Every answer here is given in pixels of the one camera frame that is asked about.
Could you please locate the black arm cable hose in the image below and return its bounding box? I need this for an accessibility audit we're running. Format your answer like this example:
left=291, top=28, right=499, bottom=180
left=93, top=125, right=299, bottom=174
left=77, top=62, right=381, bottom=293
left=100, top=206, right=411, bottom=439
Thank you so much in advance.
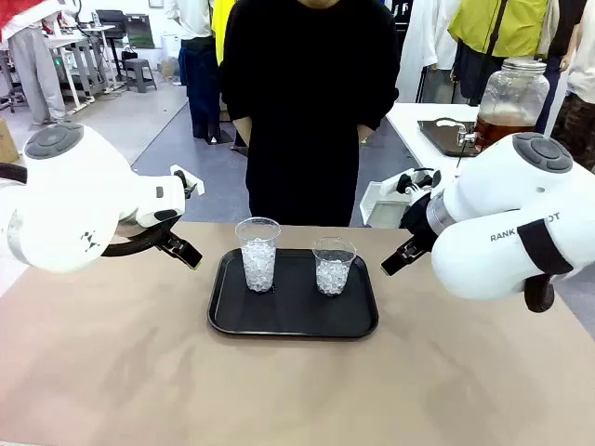
left=523, top=273, right=555, bottom=313
left=0, top=162, right=182, bottom=258

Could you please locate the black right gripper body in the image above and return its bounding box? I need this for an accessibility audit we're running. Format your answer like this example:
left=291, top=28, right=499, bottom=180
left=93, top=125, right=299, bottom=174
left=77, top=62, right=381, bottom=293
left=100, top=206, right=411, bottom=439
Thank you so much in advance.
left=403, top=190, right=441, bottom=246

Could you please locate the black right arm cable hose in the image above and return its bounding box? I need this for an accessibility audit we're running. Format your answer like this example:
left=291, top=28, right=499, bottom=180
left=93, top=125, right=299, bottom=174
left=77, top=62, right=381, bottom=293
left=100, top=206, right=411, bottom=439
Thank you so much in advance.
left=523, top=273, right=555, bottom=313

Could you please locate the white box appliance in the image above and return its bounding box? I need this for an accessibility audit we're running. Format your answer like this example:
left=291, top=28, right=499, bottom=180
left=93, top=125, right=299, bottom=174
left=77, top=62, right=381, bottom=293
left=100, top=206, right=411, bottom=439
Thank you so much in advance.
left=160, top=33, right=182, bottom=61

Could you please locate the black wire jar stand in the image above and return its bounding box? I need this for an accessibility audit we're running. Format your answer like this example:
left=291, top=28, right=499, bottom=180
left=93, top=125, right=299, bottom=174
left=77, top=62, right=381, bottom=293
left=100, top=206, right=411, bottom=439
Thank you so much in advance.
left=453, top=141, right=484, bottom=171

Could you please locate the mannequin white shirt navy skirt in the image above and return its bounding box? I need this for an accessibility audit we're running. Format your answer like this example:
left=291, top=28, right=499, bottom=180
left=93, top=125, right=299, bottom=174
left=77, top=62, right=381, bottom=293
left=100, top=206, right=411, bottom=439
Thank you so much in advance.
left=165, top=0, right=224, bottom=140

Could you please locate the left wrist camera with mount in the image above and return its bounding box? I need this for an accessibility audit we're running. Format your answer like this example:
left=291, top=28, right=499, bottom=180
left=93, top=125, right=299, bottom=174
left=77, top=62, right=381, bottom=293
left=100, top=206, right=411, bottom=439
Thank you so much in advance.
left=169, top=164, right=205, bottom=199

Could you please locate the white workshop desk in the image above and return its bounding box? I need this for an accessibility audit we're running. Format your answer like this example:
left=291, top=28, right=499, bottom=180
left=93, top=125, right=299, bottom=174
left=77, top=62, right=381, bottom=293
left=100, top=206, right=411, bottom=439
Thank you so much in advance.
left=44, top=25, right=118, bottom=112

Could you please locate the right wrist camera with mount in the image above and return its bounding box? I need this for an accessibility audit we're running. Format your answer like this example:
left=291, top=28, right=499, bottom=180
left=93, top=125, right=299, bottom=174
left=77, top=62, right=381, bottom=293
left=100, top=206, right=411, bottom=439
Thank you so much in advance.
left=380, top=167, right=443, bottom=199

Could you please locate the white plastic bin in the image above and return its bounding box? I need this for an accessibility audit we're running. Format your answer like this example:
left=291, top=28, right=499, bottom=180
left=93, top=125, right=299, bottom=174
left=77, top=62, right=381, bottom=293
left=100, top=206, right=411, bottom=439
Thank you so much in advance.
left=360, top=179, right=415, bottom=229

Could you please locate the yellow hanging garment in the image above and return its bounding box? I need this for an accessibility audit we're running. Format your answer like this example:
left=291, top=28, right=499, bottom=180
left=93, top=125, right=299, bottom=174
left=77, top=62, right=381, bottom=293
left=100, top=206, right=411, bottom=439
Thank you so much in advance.
left=211, top=0, right=233, bottom=66

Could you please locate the brown cardboard box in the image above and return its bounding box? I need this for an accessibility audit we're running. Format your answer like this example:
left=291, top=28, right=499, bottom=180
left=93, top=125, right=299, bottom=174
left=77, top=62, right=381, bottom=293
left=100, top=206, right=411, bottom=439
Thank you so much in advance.
left=0, top=119, right=20, bottom=164

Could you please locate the large black serving tray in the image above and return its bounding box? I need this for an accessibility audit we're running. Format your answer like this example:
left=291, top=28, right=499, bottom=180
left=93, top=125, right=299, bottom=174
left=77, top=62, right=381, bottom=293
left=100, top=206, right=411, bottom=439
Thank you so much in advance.
left=207, top=248, right=380, bottom=339

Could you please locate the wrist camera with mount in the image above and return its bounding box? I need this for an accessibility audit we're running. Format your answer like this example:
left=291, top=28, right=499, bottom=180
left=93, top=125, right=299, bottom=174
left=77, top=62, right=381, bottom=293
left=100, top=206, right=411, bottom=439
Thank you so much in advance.
left=169, top=164, right=205, bottom=199
left=380, top=167, right=443, bottom=199

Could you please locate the mannequin in black vest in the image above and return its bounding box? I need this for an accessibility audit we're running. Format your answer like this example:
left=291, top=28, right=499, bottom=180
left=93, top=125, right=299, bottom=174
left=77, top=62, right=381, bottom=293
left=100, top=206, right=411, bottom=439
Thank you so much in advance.
left=534, top=0, right=588, bottom=136

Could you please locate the glass drink dispenser jar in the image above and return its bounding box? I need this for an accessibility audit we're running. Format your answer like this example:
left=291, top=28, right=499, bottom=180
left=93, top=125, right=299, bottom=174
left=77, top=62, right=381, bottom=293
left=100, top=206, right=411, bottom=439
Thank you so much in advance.
left=455, top=58, right=551, bottom=154

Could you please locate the mannequin in camouflage trousers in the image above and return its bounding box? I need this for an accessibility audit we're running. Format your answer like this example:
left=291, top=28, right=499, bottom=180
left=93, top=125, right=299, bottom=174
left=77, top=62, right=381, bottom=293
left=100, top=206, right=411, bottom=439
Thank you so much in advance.
left=550, top=0, right=595, bottom=173

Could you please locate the mannequin in lime jacket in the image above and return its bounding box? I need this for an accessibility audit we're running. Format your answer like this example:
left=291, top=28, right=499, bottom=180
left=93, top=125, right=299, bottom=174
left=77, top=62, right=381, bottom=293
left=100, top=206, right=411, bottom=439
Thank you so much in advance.
left=447, top=0, right=552, bottom=107

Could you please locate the short clear plastic iced cup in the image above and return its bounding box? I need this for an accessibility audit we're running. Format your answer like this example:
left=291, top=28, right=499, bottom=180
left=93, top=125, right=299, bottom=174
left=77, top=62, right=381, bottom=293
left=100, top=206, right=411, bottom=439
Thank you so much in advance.
left=311, top=237, right=358, bottom=296

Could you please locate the person in black shirt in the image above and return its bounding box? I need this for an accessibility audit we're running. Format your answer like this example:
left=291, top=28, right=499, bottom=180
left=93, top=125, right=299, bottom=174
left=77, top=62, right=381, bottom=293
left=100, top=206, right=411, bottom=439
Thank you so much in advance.
left=220, top=0, right=401, bottom=228

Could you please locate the mannequin in grey trousers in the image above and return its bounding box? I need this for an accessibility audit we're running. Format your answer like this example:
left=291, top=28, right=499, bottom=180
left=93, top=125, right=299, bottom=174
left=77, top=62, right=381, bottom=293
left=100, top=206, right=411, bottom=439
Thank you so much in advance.
left=7, top=27, right=66, bottom=125

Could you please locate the hanging white coat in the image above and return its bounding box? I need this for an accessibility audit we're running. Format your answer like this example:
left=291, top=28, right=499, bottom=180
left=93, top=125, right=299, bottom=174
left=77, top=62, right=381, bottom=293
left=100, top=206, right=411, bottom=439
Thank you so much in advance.
left=397, top=0, right=459, bottom=103

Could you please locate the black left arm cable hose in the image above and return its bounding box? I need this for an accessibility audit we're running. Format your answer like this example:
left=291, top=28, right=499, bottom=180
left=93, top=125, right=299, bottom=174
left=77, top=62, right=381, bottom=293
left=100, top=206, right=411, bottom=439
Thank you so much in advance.
left=0, top=162, right=182, bottom=258

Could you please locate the tall clear plastic iced cup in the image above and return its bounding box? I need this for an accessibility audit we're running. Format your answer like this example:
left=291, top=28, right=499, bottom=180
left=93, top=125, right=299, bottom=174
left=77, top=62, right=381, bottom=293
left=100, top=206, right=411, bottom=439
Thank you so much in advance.
left=234, top=216, right=283, bottom=294

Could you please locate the small black tray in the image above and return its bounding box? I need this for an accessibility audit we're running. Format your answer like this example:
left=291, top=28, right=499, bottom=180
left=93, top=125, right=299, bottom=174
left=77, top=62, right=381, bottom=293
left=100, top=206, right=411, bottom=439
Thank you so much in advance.
left=416, top=118, right=480, bottom=158

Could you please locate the grey plastic step stool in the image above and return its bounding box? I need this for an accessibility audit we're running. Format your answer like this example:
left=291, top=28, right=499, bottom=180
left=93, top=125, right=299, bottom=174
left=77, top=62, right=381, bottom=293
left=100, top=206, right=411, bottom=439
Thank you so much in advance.
left=123, top=59, right=158, bottom=94

